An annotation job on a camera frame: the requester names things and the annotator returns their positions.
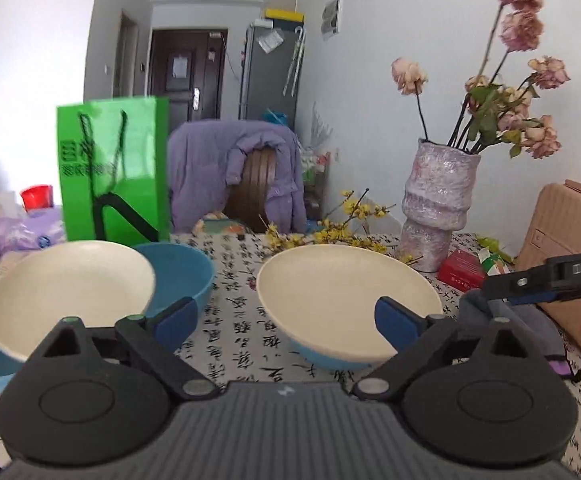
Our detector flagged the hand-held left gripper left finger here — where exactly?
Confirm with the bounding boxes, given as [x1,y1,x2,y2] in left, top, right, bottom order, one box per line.
[23,296,221,402]

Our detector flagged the silver textured vase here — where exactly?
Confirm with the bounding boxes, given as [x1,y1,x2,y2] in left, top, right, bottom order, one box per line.
[397,139,482,273]

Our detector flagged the purple puffer jacket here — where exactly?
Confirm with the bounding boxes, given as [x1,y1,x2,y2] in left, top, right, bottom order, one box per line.
[167,120,307,235]

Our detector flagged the cream blue bowl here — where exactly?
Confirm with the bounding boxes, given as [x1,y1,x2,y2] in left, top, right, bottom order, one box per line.
[256,244,445,372]

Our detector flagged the purple plastic bag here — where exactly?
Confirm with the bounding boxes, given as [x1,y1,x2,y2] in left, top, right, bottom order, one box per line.
[0,210,66,263]

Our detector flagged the cream plate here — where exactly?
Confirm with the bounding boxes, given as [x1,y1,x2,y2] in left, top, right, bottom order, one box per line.
[0,240,157,364]

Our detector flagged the yellow flower branch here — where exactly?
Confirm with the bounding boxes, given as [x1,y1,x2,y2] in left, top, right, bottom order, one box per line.
[263,189,424,267]

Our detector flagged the red box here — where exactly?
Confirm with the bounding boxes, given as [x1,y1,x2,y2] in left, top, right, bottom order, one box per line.
[437,250,489,291]

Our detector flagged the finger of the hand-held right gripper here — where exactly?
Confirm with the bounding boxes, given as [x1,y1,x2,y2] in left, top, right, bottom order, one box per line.
[481,260,562,307]

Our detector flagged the grey cloth pouch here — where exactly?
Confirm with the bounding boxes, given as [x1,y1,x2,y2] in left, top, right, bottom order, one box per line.
[458,287,581,386]

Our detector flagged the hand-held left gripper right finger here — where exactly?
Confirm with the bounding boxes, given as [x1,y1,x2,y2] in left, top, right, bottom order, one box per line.
[349,296,547,402]

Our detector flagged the yellow box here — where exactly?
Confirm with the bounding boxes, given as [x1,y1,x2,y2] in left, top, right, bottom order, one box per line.
[264,8,304,22]

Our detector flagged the grey refrigerator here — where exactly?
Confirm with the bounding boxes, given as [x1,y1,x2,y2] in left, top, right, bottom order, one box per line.
[239,19,305,122]

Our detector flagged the wooden chair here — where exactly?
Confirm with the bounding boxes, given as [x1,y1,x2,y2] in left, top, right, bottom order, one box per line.
[224,147,277,233]

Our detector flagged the red bucket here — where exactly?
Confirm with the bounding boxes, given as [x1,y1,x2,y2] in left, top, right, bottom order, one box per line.
[20,185,54,212]

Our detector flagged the green paper bag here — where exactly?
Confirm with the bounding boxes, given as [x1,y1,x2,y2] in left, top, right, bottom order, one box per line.
[56,96,172,247]

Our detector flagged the dark wooden door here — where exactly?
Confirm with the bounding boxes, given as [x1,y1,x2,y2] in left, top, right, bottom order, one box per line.
[148,29,228,124]

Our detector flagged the dried pink roses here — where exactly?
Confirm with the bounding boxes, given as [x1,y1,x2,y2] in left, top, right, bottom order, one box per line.
[391,0,571,160]

